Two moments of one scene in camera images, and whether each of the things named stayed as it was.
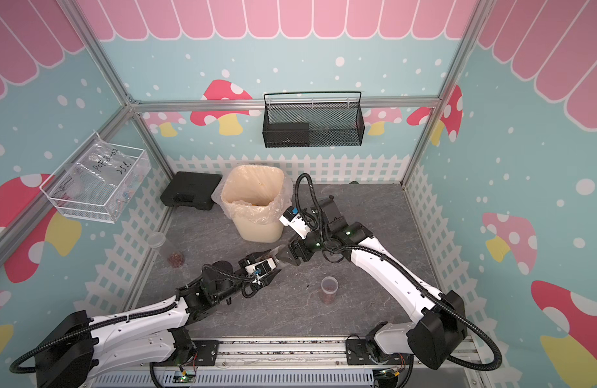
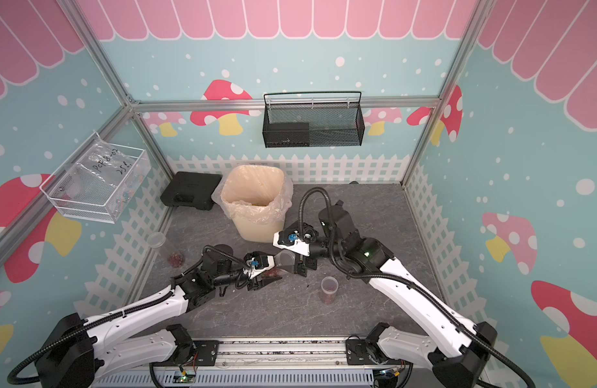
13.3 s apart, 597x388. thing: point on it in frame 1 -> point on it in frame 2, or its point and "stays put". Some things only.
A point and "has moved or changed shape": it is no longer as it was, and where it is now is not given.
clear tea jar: [283, 253] has moved or changed shape
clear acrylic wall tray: [100, 183] stays put
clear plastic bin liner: [254, 193] stays put
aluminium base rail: [300, 362] stays put
